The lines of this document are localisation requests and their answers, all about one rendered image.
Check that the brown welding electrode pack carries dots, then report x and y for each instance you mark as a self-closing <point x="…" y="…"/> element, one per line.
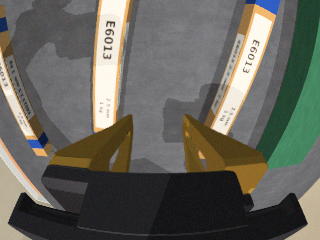
<point x="16" y="96"/>

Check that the brown flat pack with blue bands and white label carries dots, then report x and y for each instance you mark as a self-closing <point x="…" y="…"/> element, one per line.
<point x="109" y="51"/>

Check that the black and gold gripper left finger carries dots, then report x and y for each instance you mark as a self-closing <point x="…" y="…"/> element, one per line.
<point x="95" y="151"/>

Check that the low green platform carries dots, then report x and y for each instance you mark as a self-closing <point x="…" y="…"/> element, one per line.
<point x="294" y="124"/>

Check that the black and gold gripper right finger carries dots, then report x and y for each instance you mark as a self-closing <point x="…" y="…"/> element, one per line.
<point x="221" y="153"/>

